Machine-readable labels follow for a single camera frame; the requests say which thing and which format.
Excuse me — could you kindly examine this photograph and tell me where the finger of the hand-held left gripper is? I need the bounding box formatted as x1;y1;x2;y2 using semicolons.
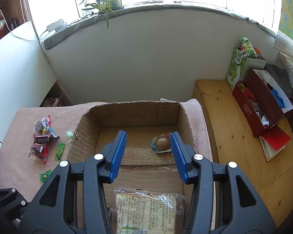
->
0;187;28;226

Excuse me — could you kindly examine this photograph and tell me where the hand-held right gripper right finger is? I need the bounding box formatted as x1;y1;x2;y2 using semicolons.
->
170;131;276;234

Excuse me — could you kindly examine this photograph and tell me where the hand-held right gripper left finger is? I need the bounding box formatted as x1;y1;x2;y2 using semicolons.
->
18;130;127;234

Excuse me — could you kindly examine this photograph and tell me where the cardboard box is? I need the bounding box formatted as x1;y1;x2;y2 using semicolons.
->
67;100;216;234

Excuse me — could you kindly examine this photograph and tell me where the red dried fruit packet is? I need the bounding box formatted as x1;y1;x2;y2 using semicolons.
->
28;143;50;164
34;116;52;133

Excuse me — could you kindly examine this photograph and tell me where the light green wafer packet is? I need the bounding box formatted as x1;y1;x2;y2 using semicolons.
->
54;143;66;161

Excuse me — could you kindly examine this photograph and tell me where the chocolate bar dark wrapper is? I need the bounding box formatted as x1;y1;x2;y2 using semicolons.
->
34;134;60;145

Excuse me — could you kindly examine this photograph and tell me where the braised egg packet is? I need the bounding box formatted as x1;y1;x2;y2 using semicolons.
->
151;132;174;153

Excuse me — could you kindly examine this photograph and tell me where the small dark green packet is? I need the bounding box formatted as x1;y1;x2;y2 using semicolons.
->
39;169;52;183

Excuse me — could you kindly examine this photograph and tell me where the wooden bench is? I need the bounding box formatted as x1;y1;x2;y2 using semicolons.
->
192;79;293;227

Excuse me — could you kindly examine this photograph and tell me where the clear bread slice packet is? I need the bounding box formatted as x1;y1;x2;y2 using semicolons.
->
113;188;189;234

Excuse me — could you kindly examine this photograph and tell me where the dark red open box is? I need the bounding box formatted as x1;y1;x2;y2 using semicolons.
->
232;68;293;137

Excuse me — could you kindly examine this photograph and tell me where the red notebook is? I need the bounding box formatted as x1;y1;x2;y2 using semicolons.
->
259;125;291;162

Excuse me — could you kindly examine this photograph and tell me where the green tissue box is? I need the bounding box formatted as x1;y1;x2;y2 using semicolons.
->
226;47;251;90

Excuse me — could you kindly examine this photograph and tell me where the small white box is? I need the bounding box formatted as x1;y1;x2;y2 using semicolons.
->
244;57;268;78

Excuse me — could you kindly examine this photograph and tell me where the white cabinet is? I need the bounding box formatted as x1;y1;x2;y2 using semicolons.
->
0;21;58;149

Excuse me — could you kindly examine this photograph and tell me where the grey clothing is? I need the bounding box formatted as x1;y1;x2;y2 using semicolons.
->
266;65;293;98

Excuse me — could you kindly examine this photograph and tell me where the green drink carton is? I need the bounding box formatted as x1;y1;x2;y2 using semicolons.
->
239;36;255;58

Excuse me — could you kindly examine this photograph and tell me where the small spider plant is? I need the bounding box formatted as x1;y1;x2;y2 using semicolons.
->
84;1;127;30

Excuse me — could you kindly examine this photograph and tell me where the white patterned cloth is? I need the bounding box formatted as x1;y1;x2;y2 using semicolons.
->
272;30;293;103

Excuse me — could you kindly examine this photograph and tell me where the white cable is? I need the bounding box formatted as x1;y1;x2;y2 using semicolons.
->
0;4;49;42

